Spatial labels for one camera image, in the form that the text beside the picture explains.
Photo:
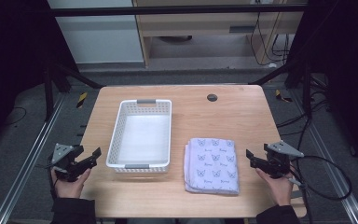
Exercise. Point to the black horizontal frame bar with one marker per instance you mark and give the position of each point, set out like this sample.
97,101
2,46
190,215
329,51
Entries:
167,10

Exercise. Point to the black yellow striped floor marker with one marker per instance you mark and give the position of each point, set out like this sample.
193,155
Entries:
81,100
282,96

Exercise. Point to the dark curtain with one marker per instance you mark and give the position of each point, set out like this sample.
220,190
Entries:
9,62
345,68

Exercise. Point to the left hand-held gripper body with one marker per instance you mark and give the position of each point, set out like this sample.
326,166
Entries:
62,154

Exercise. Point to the white cabinet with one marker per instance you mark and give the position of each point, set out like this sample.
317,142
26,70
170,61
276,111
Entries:
99,34

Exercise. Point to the folded lilac butterfly print cloth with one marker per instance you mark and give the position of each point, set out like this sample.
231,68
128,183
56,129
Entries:
213,166

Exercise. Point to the light wooden desk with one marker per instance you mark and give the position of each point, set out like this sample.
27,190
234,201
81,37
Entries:
199,26

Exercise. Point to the aluminium floor rail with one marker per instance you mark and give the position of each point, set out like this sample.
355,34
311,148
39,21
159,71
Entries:
28,158
332,168

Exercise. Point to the white perforated plastic basket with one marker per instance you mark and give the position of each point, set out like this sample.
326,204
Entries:
143,137

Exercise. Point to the person's left hand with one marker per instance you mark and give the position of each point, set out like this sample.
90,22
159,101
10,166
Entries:
70,186

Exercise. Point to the round grey table grommet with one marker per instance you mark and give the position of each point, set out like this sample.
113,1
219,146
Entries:
212,97

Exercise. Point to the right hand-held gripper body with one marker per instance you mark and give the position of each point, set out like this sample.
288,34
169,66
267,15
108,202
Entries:
278,158

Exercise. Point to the black metal stand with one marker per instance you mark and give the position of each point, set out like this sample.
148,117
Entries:
306,90
48,93

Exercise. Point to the person's right hand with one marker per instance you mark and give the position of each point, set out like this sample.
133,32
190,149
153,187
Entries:
278,189

